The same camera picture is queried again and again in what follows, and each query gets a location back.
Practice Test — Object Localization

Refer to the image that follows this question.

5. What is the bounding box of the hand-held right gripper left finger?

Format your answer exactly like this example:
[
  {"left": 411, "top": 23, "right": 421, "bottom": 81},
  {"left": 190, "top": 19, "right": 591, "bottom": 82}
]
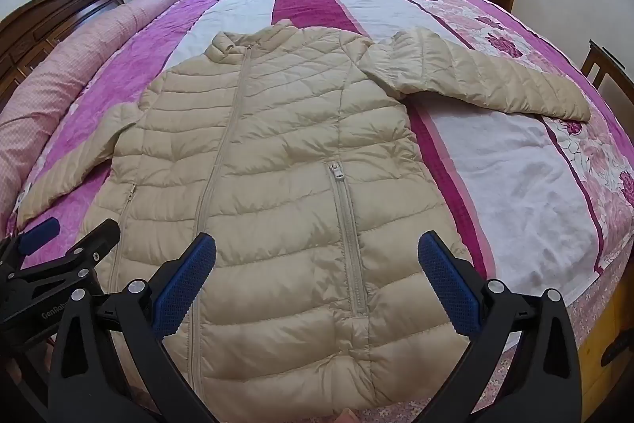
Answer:
[{"left": 47, "top": 232, "right": 219, "bottom": 423}]

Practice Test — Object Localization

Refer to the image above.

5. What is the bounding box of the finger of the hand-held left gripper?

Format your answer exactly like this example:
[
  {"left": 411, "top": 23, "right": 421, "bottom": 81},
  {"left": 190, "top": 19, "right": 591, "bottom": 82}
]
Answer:
[
  {"left": 0, "top": 217, "right": 61, "bottom": 280},
  {"left": 10, "top": 220, "right": 122, "bottom": 300}
]

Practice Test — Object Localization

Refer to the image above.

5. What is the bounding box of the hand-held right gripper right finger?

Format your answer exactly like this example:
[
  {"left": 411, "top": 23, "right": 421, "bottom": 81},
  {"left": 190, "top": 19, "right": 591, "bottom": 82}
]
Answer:
[{"left": 416, "top": 231, "right": 584, "bottom": 423}]

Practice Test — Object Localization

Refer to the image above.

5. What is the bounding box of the beige quilted down jacket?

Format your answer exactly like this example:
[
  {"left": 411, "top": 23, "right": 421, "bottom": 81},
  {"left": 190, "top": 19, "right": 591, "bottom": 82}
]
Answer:
[{"left": 17, "top": 19, "right": 592, "bottom": 419}]

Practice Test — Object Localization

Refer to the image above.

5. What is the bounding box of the pink purple floral bed blanket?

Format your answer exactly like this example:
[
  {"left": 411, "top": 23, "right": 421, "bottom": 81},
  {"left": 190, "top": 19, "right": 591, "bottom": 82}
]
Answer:
[{"left": 0, "top": 0, "right": 634, "bottom": 305}]

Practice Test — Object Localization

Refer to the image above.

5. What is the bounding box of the pink patterned bed sheet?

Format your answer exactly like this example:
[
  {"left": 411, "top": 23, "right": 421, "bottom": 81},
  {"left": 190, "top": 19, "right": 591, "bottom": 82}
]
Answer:
[{"left": 565, "top": 230, "right": 634, "bottom": 345}]

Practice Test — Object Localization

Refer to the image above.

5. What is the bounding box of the pink rolled quilt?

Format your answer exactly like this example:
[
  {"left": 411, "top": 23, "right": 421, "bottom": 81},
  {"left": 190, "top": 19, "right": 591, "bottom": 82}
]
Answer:
[{"left": 0, "top": 0, "right": 181, "bottom": 226}]

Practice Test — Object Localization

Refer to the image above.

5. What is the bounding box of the dark wooden headboard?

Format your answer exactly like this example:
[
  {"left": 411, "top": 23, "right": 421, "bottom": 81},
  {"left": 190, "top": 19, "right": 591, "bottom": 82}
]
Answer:
[{"left": 0, "top": 0, "right": 124, "bottom": 107}]

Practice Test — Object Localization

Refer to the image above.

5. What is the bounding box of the wooden chair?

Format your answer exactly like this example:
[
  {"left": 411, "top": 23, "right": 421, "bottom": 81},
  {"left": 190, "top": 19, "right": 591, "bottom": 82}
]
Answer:
[{"left": 579, "top": 39, "right": 634, "bottom": 107}]

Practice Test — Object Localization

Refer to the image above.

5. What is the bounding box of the yellow wooden bed rail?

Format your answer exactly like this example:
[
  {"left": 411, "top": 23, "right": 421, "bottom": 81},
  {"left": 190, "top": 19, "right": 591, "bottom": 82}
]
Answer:
[{"left": 577, "top": 255, "right": 634, "bottom": 409}]

